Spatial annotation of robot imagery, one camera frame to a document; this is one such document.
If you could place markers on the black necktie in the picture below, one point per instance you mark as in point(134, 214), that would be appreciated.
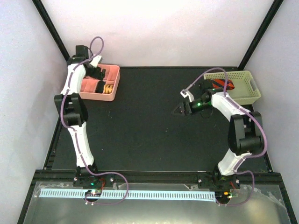
point(100, 87)

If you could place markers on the left black frame post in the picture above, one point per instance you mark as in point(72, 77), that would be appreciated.
point(51, 28)

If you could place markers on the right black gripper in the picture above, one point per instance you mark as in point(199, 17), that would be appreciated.
point(182, 110)

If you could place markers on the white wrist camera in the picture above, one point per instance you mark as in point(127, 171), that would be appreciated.
point(187, 94)
point(96, 60)

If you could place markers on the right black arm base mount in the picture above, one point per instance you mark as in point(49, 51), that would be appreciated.
point(210, 181)

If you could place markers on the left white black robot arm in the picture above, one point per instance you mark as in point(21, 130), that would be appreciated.
point(72, 110)

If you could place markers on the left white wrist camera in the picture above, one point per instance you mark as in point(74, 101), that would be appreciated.
point(96, 60)

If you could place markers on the green perforated plastic basket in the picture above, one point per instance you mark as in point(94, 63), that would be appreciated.
point(245, 92)

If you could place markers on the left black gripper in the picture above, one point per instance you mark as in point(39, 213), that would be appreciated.
point(97, 74)

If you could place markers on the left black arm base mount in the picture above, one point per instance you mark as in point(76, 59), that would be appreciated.
point(88, 181)

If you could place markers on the black frame post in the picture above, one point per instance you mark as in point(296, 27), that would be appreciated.
point(51, 28)
point(275, 6)

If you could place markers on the yellow black rolled tie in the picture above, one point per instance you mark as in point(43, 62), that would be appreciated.
point(108, 88)

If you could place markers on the right black frame post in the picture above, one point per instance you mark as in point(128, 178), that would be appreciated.
point(275, 6)

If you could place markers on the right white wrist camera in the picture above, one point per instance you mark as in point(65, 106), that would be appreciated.
point(187, 94)

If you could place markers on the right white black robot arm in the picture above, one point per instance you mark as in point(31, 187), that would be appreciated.
point(246, 137)

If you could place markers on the pink compartment organizer box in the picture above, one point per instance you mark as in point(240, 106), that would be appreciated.
point(112, 76)

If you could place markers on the clear acrylic sheet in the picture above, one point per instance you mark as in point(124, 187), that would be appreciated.
point(259, 205)

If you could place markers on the orange navy striped tie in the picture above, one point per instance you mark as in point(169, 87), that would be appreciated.
point(219, 83)

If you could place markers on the light blue slotted cable duct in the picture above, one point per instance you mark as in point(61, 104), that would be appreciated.
point(129, 195)

